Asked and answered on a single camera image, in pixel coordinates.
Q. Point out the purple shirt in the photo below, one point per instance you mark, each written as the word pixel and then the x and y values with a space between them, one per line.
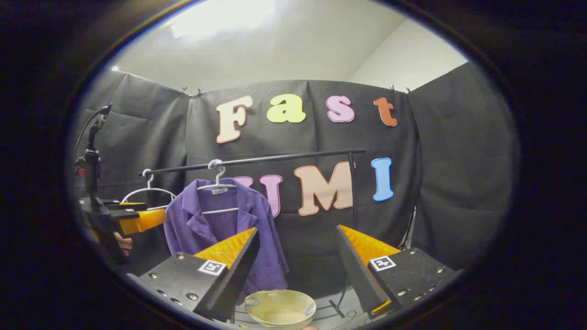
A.
pixel 220 229

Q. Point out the black backdrop stand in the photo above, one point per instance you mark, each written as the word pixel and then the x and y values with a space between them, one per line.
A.
pixel 408 231

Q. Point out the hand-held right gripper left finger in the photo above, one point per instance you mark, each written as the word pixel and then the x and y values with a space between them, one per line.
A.
pixel 234 279

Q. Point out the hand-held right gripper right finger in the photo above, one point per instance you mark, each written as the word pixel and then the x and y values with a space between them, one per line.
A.
pixel 357 275

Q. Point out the black clothes rack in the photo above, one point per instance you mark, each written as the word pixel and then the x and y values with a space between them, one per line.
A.
pixel 275 158

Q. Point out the cream laundry hamper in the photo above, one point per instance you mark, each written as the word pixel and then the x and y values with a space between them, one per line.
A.
pixel 279 309

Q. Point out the white clothes hanger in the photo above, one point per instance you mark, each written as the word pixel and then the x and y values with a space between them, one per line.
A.
pixel 219 185
pixel 149 189

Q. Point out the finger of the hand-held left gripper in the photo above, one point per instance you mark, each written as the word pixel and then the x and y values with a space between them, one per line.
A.
pixel 142 221
pixel 126 206

